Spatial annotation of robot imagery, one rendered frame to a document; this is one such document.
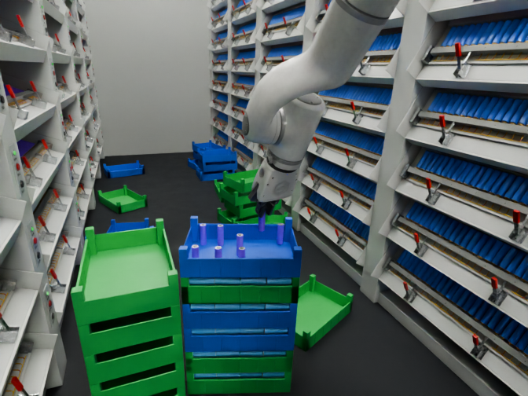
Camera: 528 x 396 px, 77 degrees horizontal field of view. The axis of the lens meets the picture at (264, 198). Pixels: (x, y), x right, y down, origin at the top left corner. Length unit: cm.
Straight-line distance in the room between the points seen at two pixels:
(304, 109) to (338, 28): 16
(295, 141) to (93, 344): 59
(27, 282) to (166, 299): 41
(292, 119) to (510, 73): 60
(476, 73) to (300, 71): 62
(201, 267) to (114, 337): 23
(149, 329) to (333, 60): 65
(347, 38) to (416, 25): 72
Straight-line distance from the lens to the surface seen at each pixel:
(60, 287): 138
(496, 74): 108
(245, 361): 104
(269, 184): 76
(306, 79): 60
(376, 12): 56
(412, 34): 128
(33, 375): 111
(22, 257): 102
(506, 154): 105
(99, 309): 77
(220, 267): 85
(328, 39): 58
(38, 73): 161
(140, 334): 82
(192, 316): 94
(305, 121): 67
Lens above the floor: 89
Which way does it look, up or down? 21 degrees down
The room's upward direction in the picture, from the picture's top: 2 degrees clockwise
